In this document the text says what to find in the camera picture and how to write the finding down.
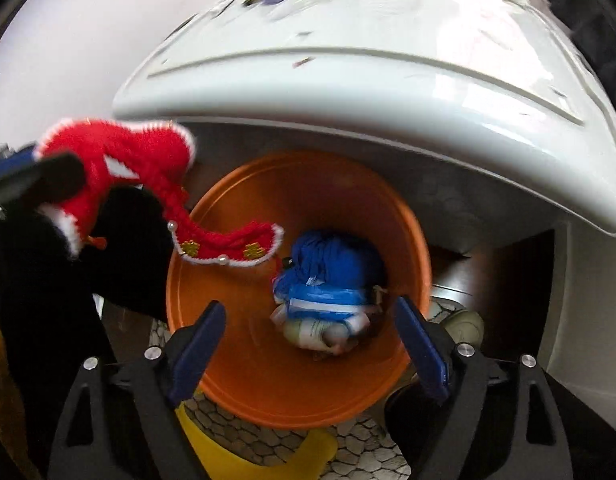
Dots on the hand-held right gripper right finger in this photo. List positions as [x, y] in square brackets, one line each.
[422, 350]

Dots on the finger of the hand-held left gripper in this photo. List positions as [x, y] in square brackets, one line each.
[13, 165]
[58, 176]

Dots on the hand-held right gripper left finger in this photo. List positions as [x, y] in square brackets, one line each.
[198, 350]

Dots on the orange plastic bucket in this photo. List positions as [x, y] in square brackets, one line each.
[248, 375]

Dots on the red knitted hat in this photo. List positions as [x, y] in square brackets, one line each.
[138, 155]

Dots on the blue wet wipes packet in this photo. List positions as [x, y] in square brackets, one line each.
[328, 305]

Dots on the blue chiffon scarf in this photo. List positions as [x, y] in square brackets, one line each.
[333, 255]

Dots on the person's right shoe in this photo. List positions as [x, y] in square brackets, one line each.
[465, 327]

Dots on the person's left leg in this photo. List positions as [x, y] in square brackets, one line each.
[38, 285]

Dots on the yellow plastic stool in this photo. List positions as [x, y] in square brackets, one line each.
[258, 452]

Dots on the mustard yellow cloth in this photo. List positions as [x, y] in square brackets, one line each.
[0, 410]

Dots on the white table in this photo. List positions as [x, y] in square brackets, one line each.
[368, 110]

